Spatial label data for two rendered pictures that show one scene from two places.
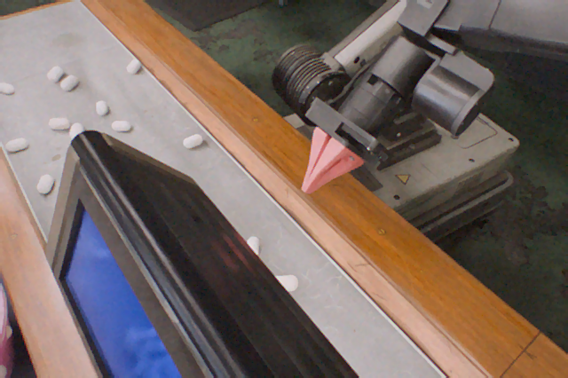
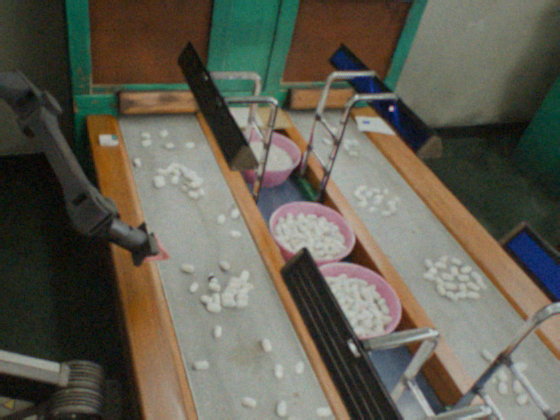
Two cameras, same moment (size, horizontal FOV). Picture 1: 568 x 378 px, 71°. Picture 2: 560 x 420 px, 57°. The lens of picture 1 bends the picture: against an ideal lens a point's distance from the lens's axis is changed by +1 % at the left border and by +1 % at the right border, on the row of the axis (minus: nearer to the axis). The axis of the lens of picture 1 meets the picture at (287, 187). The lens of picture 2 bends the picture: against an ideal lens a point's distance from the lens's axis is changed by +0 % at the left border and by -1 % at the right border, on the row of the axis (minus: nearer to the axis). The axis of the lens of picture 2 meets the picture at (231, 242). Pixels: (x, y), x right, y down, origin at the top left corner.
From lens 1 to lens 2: 1.34 m
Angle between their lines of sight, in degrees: 87
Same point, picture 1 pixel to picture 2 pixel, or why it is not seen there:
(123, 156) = (242, 145)
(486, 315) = not seen: hidden behind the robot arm
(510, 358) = (124, 215)
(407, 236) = (121, 257)
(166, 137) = (217, 383)
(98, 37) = not seen: outside the picture
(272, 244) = (182, 288)
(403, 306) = not seen: hidden behind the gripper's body
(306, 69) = (86, 378)
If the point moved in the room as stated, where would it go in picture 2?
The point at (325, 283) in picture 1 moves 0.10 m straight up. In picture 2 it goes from (168, 265) to (170, 239)
